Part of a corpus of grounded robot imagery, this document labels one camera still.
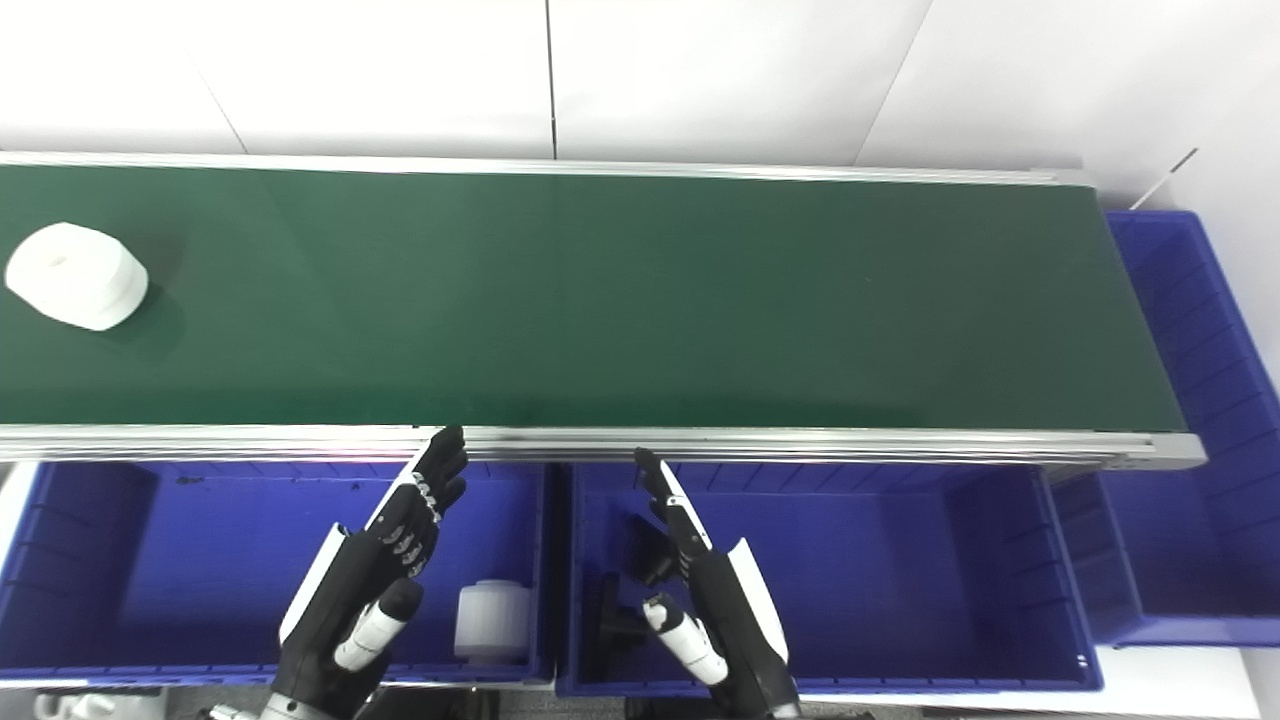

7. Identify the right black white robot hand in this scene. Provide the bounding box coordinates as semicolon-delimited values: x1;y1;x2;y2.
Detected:
634;447;803;720

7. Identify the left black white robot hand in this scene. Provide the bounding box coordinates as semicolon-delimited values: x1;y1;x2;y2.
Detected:
272;426;469;720

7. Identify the white stepped round part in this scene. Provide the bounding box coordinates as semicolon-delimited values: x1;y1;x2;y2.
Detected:
4;222;150;332

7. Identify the black plastic part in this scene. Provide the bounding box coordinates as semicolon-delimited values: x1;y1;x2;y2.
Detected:
624;514;677;587
585;574;651;683

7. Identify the white plain cylinder part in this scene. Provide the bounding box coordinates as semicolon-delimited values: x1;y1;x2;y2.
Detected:
455;579;533;667

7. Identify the blue bin with white parts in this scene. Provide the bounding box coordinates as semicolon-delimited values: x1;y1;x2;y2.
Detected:
0;458;557;689

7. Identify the blue bin with black parts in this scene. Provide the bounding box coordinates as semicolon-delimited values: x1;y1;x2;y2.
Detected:
556;460;1104;698

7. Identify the green conveyor belt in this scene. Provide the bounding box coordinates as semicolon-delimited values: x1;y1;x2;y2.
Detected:
0;150;1208;473
0;165;1188;433

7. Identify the blue bin at belt end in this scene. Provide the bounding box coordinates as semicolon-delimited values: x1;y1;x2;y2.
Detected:
1040;210;1280;649

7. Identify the clear plastic container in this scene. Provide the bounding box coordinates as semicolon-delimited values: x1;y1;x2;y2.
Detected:
35;688;166;720

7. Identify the thin grey rod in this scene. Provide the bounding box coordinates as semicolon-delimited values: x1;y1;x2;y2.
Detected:
1130;148;1199;211

